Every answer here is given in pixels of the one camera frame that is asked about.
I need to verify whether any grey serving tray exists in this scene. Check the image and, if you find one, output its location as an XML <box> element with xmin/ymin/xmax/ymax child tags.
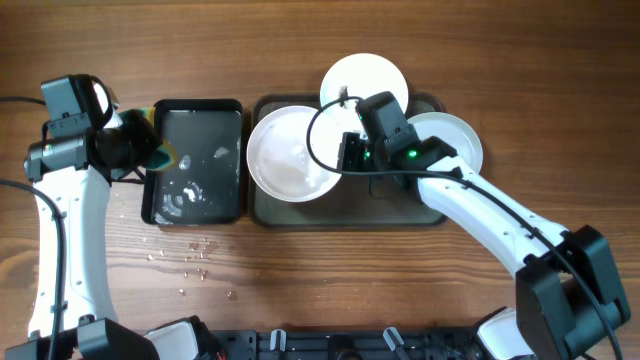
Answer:
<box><xmin>248</xmin><ymin>94</ymin><xmax>446</xmax><ymax>228</ymax></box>

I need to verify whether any green yellow sponge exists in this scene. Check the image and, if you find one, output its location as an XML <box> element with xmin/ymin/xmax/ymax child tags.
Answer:
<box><xmin>119</xmin><ymin>107</ymin><xmax>177</xmax><ymax>172</ymax></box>

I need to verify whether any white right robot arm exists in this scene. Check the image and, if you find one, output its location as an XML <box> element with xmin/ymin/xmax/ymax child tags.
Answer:
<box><xmin>338</xmin><ymin>133</ymin><xmax>631</xmax><ymax>359</ymax></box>

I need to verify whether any pink white plate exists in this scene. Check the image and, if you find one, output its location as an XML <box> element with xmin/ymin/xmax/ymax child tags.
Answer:
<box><xmin>246</xmin><ymin>105</ymin><xmax>342</xmax><ymax>202</ymax></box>

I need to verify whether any light blue plate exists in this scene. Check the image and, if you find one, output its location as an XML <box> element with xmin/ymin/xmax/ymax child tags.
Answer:
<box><xmin>408</xmin><ymin>112</ymin><xmax>484</xmax><ymax>172</ymax></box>

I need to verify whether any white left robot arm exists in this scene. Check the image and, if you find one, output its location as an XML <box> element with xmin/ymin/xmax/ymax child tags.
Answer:
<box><xmin>5</xmin><ymin>110</ymin><xmax>205</xmax><ymax>359</ymax></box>

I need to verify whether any cream white plate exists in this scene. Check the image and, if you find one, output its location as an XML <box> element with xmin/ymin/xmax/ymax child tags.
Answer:
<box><xmin>314</xmin><ymin>53</ymin><xmax>409</xmax><ymax>134</ymax></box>

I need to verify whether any black water tray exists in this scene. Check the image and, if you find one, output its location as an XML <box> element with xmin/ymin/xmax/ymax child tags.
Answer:
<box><xmin>141</xmin><ymin>99</ymin><xmax>244</xmax><ymax>226</ymax></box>

